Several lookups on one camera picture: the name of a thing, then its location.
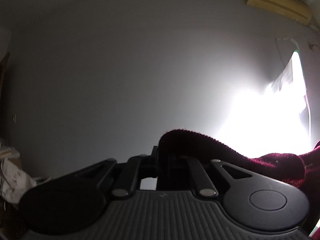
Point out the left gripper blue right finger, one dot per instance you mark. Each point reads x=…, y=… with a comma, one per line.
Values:
x=202, y=184

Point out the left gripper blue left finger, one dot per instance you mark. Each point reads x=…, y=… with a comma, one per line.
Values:
x=138, y=173

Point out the white patterned bag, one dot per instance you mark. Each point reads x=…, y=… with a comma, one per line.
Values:
x=14, y=182

